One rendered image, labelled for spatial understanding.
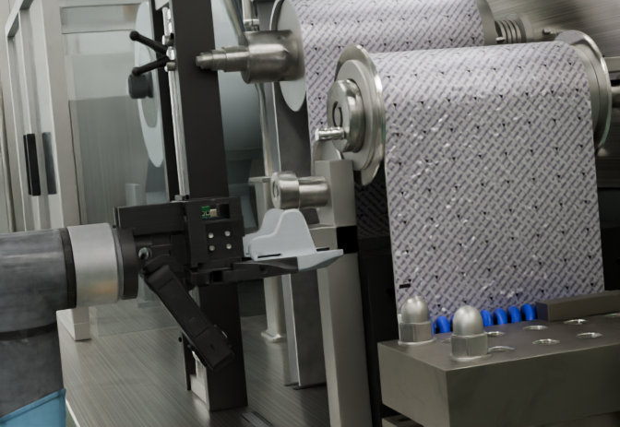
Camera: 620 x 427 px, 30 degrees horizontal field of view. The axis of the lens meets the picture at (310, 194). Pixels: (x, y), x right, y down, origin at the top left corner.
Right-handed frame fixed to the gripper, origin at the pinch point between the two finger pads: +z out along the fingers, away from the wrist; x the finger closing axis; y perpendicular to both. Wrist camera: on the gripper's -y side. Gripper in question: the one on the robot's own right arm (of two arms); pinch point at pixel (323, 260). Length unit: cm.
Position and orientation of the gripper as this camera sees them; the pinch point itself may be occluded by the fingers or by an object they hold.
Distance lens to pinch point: 113.6
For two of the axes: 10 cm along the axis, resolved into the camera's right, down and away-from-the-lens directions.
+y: -0.9, -10.0, -0.3
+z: 9.5, -1.0, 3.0
